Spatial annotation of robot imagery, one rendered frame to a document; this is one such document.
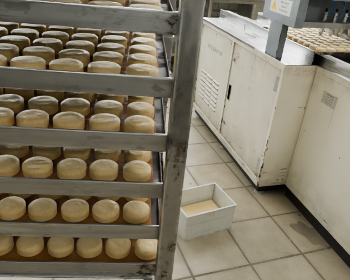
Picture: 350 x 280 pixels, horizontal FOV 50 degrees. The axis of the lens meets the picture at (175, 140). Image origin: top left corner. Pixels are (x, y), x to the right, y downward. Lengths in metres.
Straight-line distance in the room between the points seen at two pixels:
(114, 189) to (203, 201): 1.55
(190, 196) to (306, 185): 0.65
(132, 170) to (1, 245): 0.30
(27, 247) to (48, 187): 0.18
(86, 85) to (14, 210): 0.29
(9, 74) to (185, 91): 0.24
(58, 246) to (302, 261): 1.47
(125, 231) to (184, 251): 1.24
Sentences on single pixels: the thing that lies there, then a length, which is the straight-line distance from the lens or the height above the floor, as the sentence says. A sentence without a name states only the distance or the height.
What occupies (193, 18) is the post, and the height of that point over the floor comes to 1.25.
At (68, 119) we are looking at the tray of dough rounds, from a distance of 0.62.
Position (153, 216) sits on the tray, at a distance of 0.73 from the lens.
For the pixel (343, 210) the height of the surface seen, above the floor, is 0.26.
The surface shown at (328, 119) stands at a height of 0.62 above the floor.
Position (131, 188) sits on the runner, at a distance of 0.62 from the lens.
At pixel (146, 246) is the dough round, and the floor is 0.79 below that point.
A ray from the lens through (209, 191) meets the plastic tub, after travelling 2.14.
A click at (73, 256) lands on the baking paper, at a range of 0.78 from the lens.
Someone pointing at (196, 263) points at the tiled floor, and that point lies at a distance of 1.86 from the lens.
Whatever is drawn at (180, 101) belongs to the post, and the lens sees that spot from 0.51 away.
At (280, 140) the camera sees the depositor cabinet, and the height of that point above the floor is 0.40.
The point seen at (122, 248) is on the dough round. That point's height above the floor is 0.79.
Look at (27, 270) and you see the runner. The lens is 0.77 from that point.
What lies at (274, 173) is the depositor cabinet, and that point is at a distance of 2.31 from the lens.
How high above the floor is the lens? 1.32
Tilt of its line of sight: 27 degrees down
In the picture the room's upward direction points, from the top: 6 degrees clockwise
